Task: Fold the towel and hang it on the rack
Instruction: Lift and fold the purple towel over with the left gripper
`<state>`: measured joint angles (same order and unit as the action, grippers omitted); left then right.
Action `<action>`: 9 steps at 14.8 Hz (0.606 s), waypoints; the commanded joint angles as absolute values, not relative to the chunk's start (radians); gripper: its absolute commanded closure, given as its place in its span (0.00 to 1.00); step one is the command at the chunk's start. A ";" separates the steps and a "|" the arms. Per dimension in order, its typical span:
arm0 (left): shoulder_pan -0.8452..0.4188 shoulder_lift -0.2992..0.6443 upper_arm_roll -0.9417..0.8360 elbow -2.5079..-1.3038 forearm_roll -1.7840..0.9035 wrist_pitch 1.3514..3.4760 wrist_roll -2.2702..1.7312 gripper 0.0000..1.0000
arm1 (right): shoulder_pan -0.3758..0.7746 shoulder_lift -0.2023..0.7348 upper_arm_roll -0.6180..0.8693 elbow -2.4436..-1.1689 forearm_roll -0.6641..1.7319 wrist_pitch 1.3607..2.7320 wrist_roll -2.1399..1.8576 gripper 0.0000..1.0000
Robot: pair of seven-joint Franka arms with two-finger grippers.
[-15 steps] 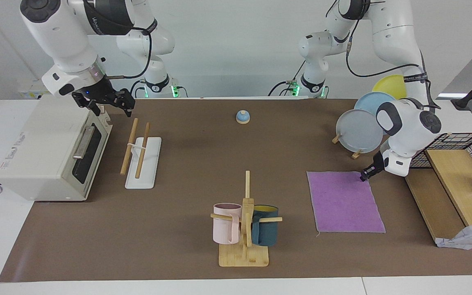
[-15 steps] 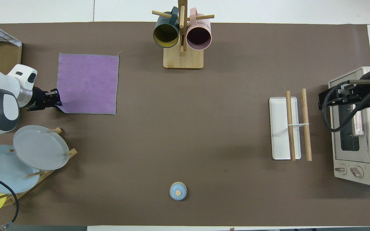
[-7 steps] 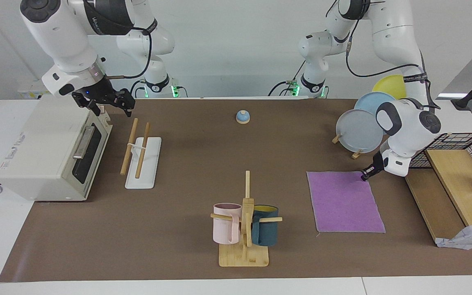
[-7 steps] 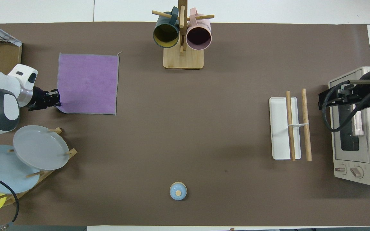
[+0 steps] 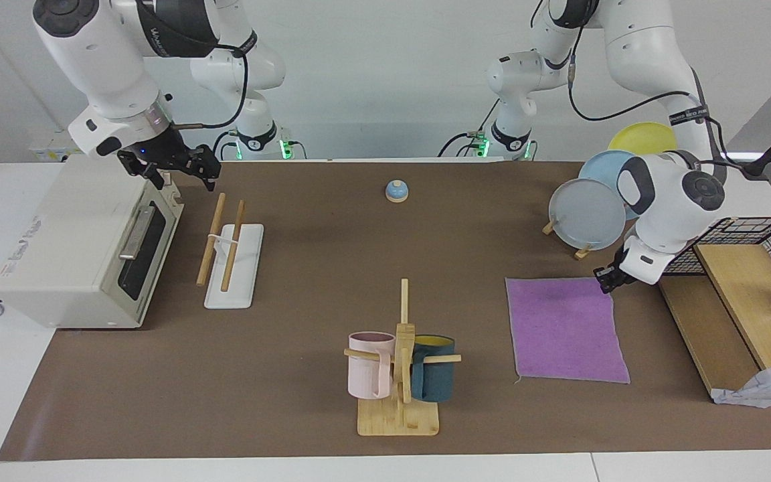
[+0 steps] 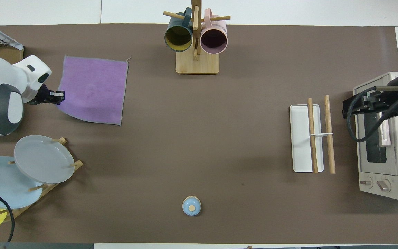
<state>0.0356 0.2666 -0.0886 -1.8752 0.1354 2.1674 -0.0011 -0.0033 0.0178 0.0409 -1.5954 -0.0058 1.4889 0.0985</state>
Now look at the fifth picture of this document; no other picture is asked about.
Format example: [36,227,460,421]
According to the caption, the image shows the purple grey-backed towel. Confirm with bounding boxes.
[505,277,631,385]

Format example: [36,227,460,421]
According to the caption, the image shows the wooden plate rack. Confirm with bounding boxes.
[541,218,594,260]

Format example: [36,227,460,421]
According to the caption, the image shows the white towel rack wooden bars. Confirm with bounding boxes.
[196,193,265,310]

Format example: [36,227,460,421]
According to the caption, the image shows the grey plate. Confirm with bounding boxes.
[549,178,627,251]

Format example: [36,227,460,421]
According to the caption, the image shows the light blue plate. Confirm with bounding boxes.
[578,150,657,220]

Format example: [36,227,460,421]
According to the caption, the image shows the beige toaster oven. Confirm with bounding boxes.
[0,155,185,330]

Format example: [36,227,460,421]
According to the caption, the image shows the yellow plate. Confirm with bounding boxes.
[608,122,679,155]

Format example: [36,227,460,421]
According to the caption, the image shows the wooden shelf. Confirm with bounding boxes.
[656,242,771,396]

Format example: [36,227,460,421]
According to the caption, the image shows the marble pattern sheet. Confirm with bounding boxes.
[712,361,771,409]

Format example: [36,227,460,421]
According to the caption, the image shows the dark teal mug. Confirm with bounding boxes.
[411,335,456,403]

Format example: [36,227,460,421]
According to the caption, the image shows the brown table mat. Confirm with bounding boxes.
[0,161,771,461]

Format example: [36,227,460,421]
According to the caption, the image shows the wooden mug tree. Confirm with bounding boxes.
[343,278,462,437]

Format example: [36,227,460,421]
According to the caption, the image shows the pink mug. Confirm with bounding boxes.
[348,331,396,400]

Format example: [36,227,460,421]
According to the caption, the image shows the black right base cable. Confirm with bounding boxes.
[211,127,307,161]

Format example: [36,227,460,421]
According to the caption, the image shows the black base cable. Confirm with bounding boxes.
[438,99,540,160]
[211,127,307,161]

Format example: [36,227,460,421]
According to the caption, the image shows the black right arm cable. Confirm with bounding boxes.
[135,0,250,129]

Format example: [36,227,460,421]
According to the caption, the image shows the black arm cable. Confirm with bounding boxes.
[135,0,250,129]
[529,0,727,185]

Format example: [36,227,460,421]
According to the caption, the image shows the white wall socket box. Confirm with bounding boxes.
[29,131,92,163]

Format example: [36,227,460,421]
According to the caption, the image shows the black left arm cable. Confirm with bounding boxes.
[529,0,727,185]

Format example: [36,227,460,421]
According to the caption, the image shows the black left base cable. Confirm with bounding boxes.
[438,99,540,160]

